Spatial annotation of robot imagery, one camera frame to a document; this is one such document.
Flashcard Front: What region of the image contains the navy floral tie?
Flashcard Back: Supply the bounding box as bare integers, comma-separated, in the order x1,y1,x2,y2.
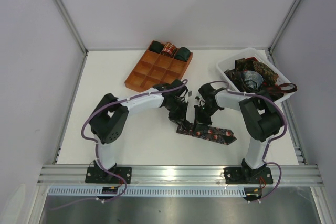
176,126,237,145

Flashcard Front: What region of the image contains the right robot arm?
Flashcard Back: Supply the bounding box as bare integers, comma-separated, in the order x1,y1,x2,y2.
193,83,288,184

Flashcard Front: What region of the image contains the pile of dark ties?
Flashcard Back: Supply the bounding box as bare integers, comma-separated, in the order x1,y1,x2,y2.
224,57,297,101

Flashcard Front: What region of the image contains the orange wooden divided tray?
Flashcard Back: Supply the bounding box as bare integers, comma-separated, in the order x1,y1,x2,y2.
124,46,193,92

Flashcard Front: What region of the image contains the white plastic basket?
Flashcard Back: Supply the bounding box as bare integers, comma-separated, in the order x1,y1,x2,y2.
216,48,298,104

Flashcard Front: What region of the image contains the red patterned rolled tie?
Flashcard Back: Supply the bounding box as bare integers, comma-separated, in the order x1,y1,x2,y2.
160,42,178,58

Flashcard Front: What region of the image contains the grey blue paisley tie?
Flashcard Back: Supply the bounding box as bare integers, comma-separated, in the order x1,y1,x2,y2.
241,70,264,90

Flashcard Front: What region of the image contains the dark green rolled tie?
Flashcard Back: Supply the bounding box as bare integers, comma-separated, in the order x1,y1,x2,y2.
148,41,165,54

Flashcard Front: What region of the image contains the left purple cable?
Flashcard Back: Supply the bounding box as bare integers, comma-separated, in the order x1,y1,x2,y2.
48,78,189,210

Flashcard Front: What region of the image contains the purple cable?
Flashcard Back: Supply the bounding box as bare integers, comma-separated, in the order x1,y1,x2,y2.
208,81,288,204
48,78,189,210

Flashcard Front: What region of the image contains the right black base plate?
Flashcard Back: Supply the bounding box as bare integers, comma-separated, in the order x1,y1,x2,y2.
224,166,273,185

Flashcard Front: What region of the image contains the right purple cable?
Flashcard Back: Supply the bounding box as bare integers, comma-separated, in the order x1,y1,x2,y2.
208,81,288,204

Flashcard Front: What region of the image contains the aluminium rail frame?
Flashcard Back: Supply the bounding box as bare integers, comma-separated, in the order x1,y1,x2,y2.
37,165,323,198

